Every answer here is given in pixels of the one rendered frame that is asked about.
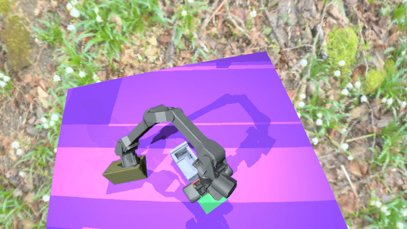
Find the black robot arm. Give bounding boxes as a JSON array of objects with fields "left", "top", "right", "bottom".
[{"left": 114, "top": 104, "right": 237, "bottom": 201}]

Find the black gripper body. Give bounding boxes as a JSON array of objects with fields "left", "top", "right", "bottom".
[{"left": 183, "top": 164, "right": 233, "bottom": 203}]

